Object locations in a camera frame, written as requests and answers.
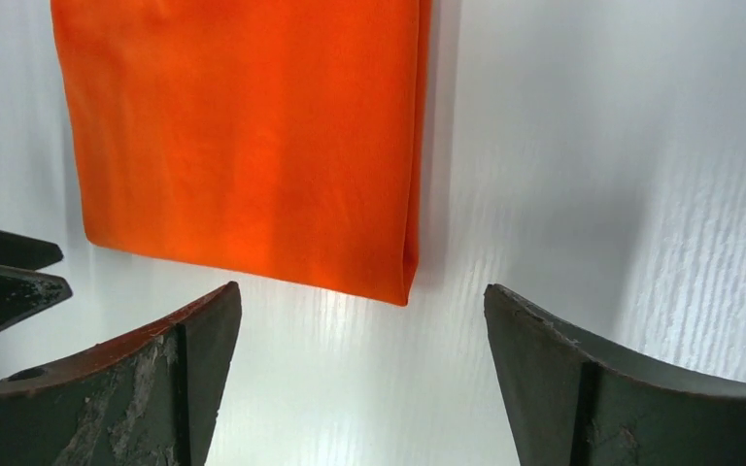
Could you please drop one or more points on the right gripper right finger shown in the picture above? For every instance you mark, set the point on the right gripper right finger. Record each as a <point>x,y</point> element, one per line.
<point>575,398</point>

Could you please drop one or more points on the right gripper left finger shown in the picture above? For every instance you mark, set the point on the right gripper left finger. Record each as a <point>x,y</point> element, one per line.
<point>150,396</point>

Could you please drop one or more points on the orange t shirt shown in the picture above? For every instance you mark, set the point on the orange t shirt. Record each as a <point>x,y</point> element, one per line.
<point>277,138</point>

